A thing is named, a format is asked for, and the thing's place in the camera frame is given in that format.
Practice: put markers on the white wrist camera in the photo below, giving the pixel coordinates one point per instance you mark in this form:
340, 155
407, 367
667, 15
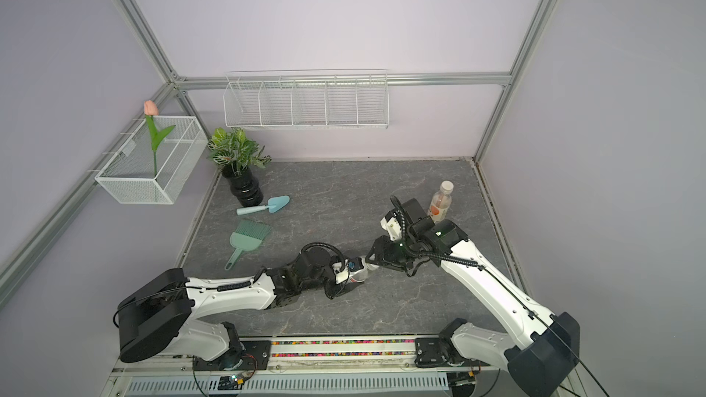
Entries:
394, 225
341, 270

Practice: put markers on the green hand brush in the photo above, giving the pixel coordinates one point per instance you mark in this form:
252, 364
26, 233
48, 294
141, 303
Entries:
254, 230

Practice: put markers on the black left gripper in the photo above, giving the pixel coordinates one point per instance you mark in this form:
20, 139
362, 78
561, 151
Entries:
340, 289

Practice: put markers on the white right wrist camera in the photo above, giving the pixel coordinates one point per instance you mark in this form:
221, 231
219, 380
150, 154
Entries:
394, 225

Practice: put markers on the clear bottle red cream label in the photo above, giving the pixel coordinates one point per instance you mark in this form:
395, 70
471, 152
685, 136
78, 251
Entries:
440, 203

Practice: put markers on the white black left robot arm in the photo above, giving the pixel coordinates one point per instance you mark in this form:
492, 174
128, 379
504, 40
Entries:
168, 314

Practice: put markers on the light blue plastic trowel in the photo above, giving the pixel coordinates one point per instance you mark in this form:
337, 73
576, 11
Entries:
273, 205

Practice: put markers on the pink artificial tulip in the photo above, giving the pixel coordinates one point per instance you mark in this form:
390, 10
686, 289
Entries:
156, 135

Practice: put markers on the white wire wall shelf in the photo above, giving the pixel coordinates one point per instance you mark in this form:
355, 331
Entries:
307, 99

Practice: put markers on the clear bottle yellow white label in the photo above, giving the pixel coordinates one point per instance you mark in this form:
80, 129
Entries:
359, 269

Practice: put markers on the grey slotted cable duct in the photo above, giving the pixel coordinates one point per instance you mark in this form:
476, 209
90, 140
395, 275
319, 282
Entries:
288, 384

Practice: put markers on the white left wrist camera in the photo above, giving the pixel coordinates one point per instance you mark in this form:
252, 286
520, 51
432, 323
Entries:
341, 270

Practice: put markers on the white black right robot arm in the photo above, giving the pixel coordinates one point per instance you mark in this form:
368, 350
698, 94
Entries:
447, 246

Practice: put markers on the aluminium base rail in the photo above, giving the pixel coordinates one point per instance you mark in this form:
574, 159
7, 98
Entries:
331, 353

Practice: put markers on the black glossy plant vase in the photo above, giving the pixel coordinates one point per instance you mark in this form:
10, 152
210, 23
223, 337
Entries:
244, 186

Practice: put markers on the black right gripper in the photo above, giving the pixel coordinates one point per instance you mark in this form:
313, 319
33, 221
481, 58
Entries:
381, 255

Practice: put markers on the green artificial leafy plant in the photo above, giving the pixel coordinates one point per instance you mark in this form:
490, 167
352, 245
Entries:
233, 150

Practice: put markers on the white wire basket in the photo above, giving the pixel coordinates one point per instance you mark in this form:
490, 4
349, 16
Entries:
128, 176

